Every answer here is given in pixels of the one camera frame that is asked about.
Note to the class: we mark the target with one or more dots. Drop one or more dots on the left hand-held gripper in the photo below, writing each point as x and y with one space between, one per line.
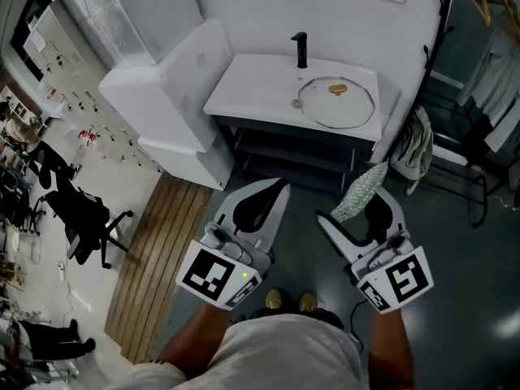
227 258

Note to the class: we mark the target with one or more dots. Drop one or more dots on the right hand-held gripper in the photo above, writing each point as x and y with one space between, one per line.
398 278

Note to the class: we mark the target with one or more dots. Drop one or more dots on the green scrubbing sponge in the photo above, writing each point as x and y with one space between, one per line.
361 189

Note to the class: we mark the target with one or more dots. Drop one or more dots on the glass pot lid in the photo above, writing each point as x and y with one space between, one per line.
345 112

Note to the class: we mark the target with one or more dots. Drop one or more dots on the person's right forearm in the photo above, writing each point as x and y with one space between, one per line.
390 352

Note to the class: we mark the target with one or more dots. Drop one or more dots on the person's left forearm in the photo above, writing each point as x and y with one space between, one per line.
195 339

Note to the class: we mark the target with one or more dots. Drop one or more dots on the dark vanity cabinet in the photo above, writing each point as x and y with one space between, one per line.
292 157

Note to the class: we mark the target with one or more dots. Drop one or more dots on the gold shoe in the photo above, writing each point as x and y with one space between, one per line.
308 301
274 299

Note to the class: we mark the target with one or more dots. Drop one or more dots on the grey towel on rack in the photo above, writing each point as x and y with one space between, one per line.
414 148

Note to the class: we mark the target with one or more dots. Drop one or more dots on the person's black trousers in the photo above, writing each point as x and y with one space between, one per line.
325 317

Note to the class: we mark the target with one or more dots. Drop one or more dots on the wooden slatted platform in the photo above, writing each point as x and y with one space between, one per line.
162 258

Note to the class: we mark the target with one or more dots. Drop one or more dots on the metal sink drain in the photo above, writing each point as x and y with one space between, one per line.
297 103

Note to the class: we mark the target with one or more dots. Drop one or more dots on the white ceramic sink basin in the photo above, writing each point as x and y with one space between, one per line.
260 92

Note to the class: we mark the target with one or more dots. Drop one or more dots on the black metal rack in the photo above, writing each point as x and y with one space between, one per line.
484 201

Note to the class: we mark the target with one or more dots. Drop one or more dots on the person's white shirt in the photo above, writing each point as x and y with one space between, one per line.
284 356

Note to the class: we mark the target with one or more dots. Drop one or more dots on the black faucet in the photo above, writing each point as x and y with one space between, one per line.
301 51

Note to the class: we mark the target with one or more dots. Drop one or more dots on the black office chair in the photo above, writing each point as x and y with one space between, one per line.
81 213

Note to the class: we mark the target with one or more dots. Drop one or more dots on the hanging grey clothes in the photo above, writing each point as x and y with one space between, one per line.
499 83

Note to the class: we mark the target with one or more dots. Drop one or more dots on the white locker cabinet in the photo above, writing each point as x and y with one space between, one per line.
81 96

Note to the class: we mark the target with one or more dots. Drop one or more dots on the frosted glass panel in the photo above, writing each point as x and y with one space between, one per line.
101 14

